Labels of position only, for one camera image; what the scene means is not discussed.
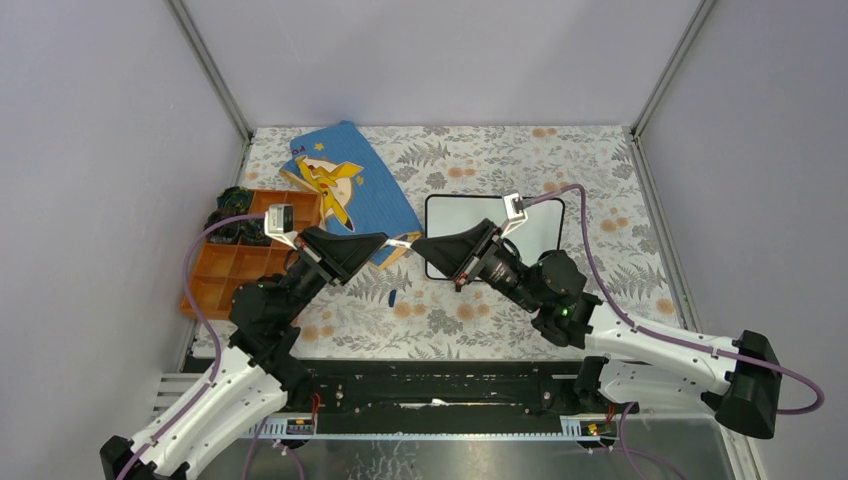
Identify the aluminium frame post right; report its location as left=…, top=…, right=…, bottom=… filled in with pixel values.
left=631, top=0, right=718, bottom=141

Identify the dark patterned cloth roll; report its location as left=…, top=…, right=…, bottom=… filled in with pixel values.
left=240, top=219, right=272, bottom=247
left=216, top=186, right=254, bottom=215
left=204, top=208, right=241, bottom=245

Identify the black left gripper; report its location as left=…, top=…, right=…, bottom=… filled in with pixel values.
left=280, top=226, right=388, bottom=325

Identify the blue Pikachu cloth bag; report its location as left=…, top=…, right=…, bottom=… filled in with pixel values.
left=280, top=121, right=423, bottom=242

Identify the aluminium frame post left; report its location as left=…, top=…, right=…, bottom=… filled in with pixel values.
left=164, top=0, right=253, bottom=145

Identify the orange wooden compartment tray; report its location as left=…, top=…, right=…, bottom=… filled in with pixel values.
left=189, top=190, right=320, bottom=320

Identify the white whiteboard black frame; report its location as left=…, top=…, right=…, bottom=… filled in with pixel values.
left=425, top=194, right=565, bottom=265

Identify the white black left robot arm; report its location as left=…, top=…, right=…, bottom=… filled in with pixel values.
left=99, top=227, right=388, bottom=479

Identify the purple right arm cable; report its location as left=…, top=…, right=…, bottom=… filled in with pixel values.
left=523, top=184, right=826, bottom=417

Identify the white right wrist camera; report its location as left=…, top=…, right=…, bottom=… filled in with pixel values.
left=499, top=192, right=528, bottom=238

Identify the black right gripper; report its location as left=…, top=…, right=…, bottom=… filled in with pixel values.
left=411, top=218, right=543, bottom=313

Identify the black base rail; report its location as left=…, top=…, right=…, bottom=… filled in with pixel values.
left=282, top=357, right=627, bottom=415

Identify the aluminium frame post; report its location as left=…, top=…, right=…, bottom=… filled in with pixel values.
left=164, top=0, right=253, bottom=145
left=631, top=0, right=718, bottom=141

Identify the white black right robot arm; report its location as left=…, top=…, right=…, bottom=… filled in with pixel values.
left=410, top=220, right=782, bottom=439

